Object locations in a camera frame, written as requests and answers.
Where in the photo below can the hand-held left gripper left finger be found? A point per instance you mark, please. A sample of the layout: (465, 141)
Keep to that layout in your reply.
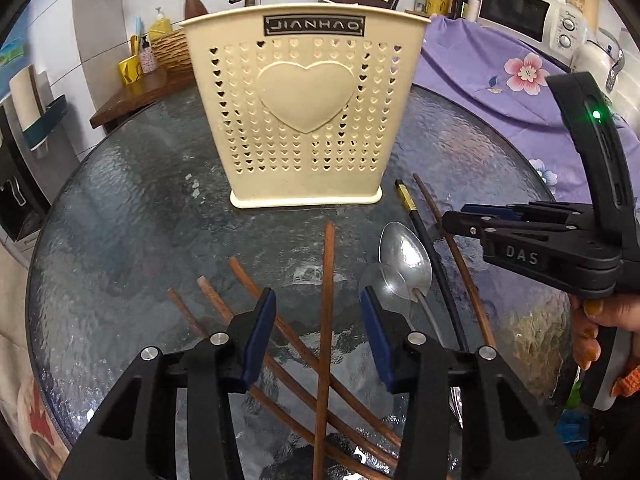
(257, 340)

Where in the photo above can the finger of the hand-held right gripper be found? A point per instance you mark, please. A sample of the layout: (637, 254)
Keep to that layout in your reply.
(487, 208)
(465, 225)

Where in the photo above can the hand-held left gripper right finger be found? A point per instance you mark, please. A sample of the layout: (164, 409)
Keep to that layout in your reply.
(377, 330)

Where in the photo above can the small metal spoon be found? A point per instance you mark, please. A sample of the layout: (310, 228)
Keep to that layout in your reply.
(387, 285)

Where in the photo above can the black chopstick with gold band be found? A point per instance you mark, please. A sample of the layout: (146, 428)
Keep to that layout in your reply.
(434, 265)

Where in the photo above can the large metal spoon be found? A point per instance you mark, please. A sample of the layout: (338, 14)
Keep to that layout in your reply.
(402, 255)

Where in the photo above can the cream plastic utensil holder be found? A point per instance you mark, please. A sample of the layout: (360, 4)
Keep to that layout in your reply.
(300, 160)

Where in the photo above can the person's right hand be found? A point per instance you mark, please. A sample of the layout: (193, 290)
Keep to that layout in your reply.
(585, 340)

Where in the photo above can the white electric kettle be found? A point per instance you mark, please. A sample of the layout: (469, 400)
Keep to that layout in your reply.
(595, 60)

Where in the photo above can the purple floral cloth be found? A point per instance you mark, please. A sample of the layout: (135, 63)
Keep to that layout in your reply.
(465, 70)

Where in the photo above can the white microwave oven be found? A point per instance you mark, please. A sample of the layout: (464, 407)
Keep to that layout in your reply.
(515, 10)

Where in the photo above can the round glass table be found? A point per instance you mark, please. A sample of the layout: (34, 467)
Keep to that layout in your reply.
(125, 200)

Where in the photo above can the dark wooden side table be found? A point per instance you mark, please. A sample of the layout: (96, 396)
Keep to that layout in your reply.
(135, 97)

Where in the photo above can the grey water dispenser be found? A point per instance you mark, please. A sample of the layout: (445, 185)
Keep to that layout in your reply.
(17, 195)

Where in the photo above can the yellow mug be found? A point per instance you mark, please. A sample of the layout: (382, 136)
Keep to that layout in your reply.
(131, 72)

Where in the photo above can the wicker basket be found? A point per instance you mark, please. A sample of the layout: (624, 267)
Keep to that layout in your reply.
(172, 50)

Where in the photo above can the teal cup holder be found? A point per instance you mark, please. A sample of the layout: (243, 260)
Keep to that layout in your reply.
(45, 125)

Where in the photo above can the small pink bottle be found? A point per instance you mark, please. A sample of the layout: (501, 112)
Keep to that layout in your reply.
(147, 57)

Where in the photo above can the yellow soap pump bottle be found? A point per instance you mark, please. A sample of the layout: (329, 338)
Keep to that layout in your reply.
(161, 25)

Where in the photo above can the white paper cup tube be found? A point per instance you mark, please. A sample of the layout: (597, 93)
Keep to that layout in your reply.
(27, 92)

